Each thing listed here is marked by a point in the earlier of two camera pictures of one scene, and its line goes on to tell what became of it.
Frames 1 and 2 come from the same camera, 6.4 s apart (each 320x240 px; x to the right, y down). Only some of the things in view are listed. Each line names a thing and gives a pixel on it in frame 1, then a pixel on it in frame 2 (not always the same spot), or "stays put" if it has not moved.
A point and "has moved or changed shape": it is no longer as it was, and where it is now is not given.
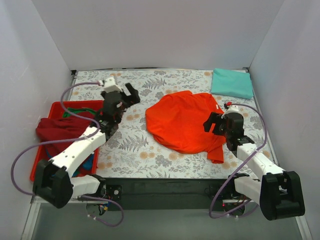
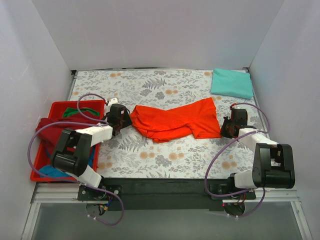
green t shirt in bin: (76, 110) stays put
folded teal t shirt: (230, 82) stays put
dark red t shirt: (65, 128) stays put
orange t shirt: (175, 123) has moved or changed shape
